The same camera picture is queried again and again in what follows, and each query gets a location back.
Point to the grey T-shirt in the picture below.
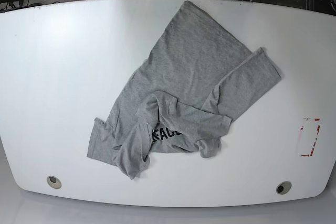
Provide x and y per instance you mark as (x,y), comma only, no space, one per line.
(197,80)

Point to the red tape rectangle marking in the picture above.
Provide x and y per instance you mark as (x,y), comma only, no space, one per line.
(308,136)

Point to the left table cable grommet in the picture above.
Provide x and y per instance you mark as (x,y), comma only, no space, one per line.
(53,182)

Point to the table cable grommet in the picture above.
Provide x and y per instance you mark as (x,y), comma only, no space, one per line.
(53,182)
(283,188)

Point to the right table cable grommet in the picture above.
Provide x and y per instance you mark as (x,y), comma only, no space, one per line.
(283,188)

